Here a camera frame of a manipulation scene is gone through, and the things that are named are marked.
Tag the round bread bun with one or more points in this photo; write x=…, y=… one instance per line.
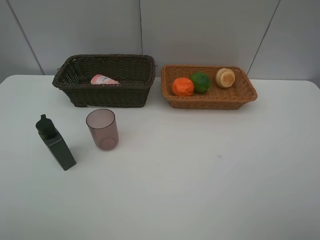
x=225, y=78

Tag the black pump dispenser bottle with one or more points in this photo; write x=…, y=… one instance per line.
x=55, y=142

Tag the orange fruit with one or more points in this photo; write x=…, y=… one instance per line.
x=183, y=87

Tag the pink lotion bottle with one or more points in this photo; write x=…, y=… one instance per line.
x=103, y=80

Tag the green lime fruit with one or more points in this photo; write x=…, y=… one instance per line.
x=201, y=82

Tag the dark brown wicker basket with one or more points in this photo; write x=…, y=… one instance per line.
x=135, y=73

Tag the translucent purple plastic cup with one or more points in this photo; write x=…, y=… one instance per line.
x=103, y=128

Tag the light brown wicker basket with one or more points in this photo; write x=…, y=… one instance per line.
x=240, y=93

